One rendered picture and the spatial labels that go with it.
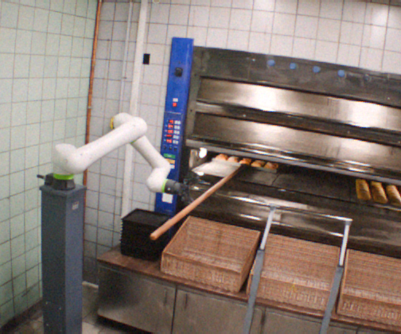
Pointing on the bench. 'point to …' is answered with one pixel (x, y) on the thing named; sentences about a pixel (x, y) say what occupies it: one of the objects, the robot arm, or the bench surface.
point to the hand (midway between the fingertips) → (206, 194)
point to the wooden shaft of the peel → (192, 206)
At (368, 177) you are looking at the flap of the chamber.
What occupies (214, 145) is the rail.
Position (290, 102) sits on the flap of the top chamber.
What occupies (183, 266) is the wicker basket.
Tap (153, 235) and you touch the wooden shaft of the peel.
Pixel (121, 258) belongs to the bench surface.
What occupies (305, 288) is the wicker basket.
